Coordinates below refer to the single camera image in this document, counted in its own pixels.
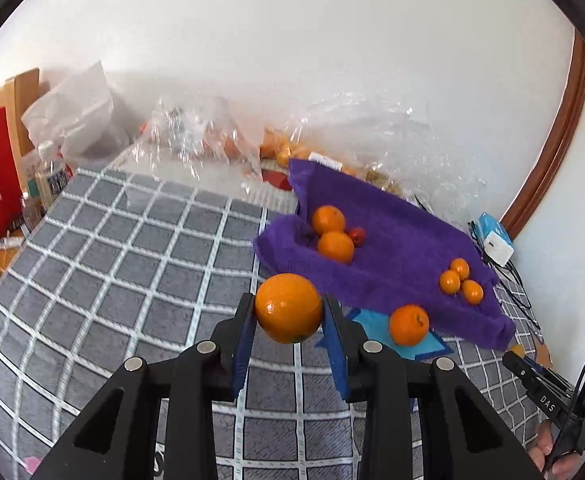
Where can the large orange with stem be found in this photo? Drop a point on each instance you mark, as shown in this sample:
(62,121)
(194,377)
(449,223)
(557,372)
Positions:
(288,308)

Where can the grey checkered tablecloth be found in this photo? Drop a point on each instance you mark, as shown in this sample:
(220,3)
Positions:
(127,265)

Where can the purple towel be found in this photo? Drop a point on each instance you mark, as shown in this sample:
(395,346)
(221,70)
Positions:
(400,262)

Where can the small red fruit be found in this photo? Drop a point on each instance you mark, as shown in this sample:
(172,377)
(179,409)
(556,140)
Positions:
(358,236)

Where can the clear bag with fruit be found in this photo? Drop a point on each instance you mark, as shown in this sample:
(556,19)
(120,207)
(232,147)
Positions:
(196,133)

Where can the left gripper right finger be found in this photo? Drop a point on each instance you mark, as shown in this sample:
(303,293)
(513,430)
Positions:
(462,437)

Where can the wooden chair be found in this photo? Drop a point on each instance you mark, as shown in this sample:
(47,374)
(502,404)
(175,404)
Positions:
(17,94)

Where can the person's right hand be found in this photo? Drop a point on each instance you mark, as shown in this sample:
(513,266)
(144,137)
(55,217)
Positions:
(546,455)

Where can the bagged oranges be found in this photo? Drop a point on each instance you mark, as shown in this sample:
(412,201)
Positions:
(278,147)

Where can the large clear plastic bag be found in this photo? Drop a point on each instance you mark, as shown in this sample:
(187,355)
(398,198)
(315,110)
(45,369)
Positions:
(390,145)

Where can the brown wooden door frame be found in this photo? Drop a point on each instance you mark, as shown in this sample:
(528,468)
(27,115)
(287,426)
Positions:
(555,147)

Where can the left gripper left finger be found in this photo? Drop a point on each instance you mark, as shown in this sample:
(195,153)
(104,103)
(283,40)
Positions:
(115,435)

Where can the blue white tissue pack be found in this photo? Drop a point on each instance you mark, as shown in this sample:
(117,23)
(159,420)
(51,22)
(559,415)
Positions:
(494,239)

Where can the brown longan front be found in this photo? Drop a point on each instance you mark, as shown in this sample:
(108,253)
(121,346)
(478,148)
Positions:
(518,350)

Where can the small orange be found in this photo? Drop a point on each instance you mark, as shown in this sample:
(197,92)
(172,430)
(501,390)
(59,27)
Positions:
(408,325)
(450,282)
(461,267)
(472,291)

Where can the white plastic bag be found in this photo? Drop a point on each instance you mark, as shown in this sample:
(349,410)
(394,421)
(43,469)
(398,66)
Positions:
(78,117)

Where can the clear plastic bottle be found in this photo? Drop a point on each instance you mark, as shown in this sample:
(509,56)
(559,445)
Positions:
(52,173)

